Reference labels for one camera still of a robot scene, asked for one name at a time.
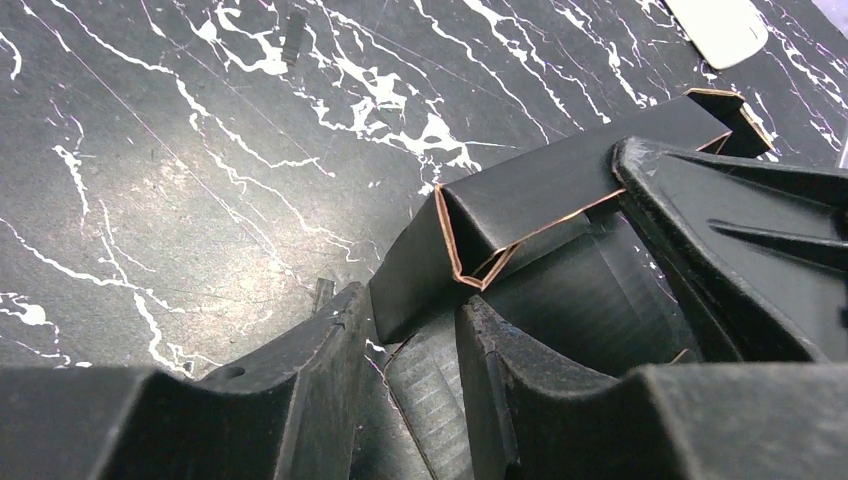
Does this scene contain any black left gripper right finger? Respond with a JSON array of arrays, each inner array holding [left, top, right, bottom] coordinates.
[[455, 297, 847, 479]]

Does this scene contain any small grey staple strip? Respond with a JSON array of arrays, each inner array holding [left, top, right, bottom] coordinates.
[[281, 11, 306, 65]]

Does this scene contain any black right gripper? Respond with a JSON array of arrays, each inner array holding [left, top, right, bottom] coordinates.
[[611, 137, 847, 362]]

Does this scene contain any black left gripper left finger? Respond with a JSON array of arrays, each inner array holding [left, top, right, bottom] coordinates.
[[1, 282, 368, 479]]

